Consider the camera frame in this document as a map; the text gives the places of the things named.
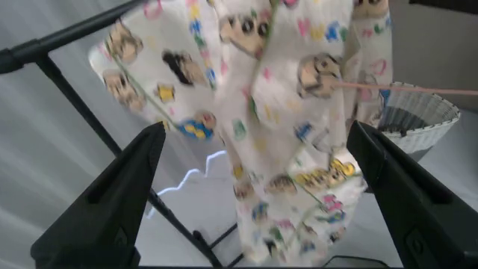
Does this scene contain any pink clothes hanger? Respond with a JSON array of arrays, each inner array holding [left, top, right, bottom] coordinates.
[[331, 81, 478, 96]]

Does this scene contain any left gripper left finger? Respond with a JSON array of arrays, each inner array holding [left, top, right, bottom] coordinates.
[[29, 121, 167, 269]]

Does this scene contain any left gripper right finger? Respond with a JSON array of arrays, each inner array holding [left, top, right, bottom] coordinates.
[[346, 119, 478, 269]]

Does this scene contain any cream printed garment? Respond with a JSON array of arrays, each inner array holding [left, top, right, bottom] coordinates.
[[87, 0, 395, 268]]

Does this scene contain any white laundry basket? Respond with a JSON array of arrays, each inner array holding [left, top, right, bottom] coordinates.
[[375, 81, 461, 155]]

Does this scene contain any black clothes rack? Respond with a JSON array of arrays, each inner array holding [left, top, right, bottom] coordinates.
[[0, 0, 246, 268]]

